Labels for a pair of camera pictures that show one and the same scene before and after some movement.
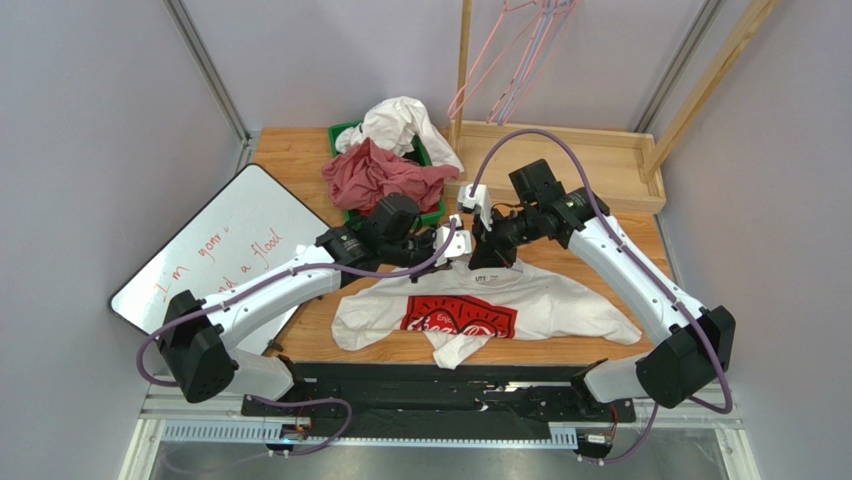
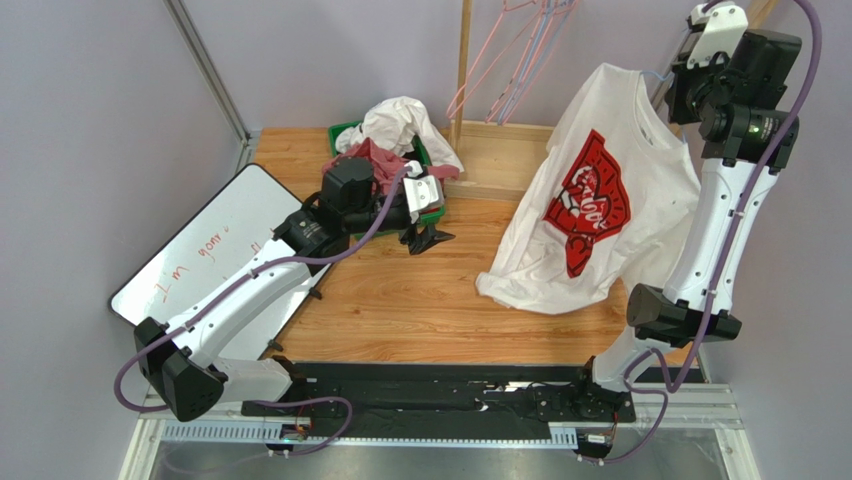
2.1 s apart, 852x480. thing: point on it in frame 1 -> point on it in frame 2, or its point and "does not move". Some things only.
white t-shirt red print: x=455 y=309 -> x=604 y=213
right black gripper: x=492 y=239 -> x=683 y=93
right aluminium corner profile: x=678 y=65 does not move
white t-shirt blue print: x=397 y=122 does not move
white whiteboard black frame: x=256 y=221 does not move
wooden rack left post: x=462 y=77 does not move
